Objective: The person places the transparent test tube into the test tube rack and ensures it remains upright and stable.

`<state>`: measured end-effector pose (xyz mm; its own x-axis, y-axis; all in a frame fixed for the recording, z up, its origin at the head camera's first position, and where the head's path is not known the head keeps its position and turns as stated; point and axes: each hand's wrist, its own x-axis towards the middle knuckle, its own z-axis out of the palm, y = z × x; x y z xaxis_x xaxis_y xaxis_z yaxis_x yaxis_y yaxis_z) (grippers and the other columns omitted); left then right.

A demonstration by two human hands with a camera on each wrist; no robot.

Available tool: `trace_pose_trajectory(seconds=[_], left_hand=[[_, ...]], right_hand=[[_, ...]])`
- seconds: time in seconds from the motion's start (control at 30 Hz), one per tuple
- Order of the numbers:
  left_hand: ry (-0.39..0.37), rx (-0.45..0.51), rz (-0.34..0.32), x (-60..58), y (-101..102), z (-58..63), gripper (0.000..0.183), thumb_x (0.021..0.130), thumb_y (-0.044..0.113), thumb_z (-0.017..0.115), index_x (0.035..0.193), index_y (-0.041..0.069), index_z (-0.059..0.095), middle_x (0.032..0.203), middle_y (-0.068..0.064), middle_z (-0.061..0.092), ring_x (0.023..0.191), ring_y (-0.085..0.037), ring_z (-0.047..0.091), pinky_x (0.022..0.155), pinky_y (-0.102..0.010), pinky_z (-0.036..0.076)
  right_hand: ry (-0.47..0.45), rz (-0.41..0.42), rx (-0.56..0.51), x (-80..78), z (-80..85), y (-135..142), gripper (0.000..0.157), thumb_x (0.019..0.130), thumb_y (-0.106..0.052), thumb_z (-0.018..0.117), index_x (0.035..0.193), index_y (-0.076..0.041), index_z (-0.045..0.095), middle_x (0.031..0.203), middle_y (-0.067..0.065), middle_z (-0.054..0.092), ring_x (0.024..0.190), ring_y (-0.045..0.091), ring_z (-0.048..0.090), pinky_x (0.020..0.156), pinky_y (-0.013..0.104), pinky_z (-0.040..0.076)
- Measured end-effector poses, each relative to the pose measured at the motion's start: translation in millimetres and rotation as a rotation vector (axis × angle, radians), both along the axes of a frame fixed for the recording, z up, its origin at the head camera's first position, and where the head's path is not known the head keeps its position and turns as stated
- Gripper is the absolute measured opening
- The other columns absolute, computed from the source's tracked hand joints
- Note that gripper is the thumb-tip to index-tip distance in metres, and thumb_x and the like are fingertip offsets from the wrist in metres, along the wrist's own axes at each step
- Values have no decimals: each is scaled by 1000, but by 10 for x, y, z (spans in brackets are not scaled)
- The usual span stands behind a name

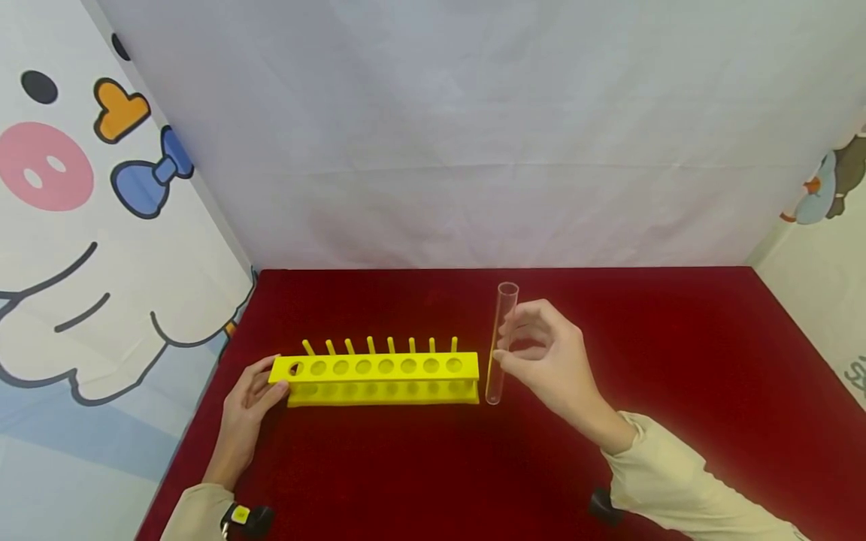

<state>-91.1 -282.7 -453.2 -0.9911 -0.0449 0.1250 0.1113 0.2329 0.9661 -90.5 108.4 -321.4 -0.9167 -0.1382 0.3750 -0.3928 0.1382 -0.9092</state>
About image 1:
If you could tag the clear glass test tube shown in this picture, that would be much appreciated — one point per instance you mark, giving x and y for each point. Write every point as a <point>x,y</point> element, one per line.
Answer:
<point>501,338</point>

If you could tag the person's left forearm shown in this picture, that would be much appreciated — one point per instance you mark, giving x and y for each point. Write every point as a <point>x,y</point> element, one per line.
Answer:
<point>197,513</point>

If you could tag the person's right ring finger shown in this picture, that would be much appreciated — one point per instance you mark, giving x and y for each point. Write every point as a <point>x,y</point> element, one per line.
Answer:
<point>531,349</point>

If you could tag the person's left thumb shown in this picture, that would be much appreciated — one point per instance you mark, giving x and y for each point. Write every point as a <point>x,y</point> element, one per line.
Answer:
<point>276,394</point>

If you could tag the yellow test tube rack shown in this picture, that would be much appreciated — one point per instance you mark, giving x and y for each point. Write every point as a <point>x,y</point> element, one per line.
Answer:
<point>379,373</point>

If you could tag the person's right middle finger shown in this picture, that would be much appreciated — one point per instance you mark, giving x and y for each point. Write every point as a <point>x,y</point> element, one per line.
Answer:
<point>524,331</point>

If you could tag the person's left index finger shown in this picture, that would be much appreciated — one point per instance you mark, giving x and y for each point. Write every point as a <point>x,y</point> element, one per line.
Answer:
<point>262,367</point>

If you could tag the person's right index finger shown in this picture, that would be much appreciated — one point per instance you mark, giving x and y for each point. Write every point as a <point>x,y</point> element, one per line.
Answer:
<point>519,312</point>

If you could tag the person's left middle finger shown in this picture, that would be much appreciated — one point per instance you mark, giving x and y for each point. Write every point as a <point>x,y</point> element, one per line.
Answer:
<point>260,382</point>

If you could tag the person's right thumb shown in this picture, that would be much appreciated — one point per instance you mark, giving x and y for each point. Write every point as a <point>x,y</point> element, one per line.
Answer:
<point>515,364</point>

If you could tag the person's right hand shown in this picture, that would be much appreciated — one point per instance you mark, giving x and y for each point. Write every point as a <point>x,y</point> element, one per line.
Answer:
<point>565,368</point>

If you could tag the person's left hand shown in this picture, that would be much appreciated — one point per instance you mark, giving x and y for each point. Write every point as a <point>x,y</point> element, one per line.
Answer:
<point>241,424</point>

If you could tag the black wrist band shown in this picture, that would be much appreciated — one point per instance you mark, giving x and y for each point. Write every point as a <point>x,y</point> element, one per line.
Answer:
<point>604,506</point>
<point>245,518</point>

